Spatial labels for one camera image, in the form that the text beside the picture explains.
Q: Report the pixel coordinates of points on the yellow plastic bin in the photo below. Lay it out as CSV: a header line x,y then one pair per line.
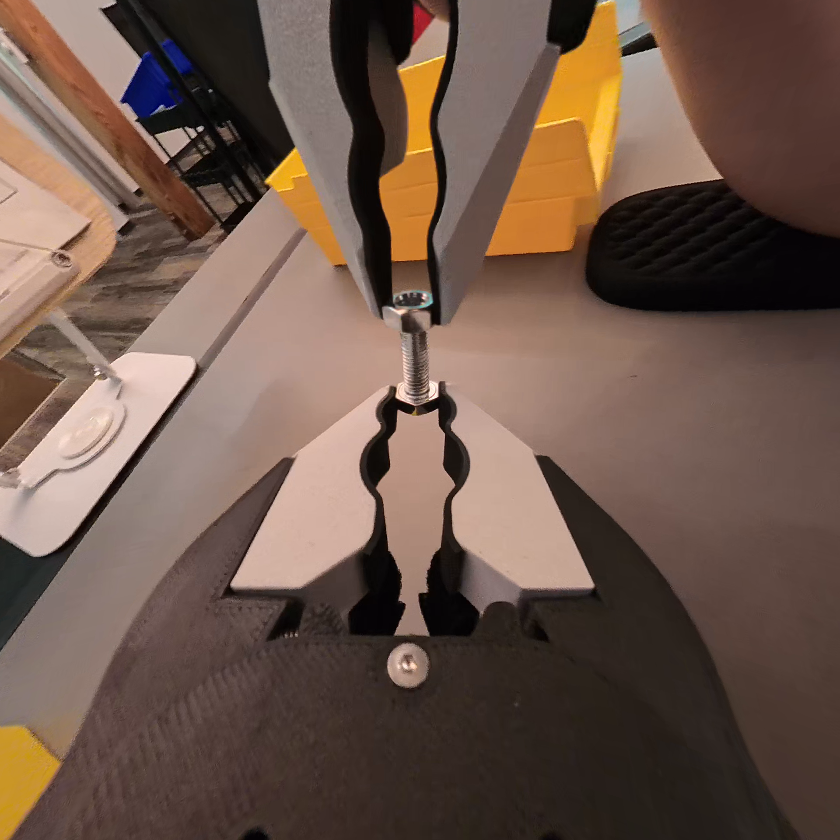
x,y
23,774
525,216

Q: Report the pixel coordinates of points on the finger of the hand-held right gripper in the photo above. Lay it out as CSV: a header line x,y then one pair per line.
x,y
499,98
308,98

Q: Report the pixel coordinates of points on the blue storage bin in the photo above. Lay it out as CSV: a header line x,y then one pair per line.
x,y
154,85

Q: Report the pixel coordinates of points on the black desk panel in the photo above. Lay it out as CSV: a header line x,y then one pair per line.
x,y
16,590

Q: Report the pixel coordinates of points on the person's right forearm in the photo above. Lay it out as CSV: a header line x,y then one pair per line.
x,y
754,98

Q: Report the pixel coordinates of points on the aluminium rail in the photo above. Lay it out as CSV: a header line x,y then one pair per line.
x,y
39,105

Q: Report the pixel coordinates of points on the steel hex nut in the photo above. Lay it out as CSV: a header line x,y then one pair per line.
x,y
401,392

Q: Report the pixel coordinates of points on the wooden post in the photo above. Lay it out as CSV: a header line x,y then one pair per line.
x,y
98,111

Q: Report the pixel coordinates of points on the black upright panel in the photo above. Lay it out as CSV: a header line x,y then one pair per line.
x,y
223,52

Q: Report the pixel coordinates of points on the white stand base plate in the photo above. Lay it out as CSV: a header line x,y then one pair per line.
x,y
131,407

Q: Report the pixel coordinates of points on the instruction sheet on stand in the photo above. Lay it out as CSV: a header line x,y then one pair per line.
x,y
102,229

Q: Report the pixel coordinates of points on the steel hex bolt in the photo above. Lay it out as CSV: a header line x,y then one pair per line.
x,y
415,354

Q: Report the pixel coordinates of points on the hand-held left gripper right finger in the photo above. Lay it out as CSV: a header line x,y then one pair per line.
x,y
518,525

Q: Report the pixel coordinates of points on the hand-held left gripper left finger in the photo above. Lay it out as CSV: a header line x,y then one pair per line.
x,y
308,525

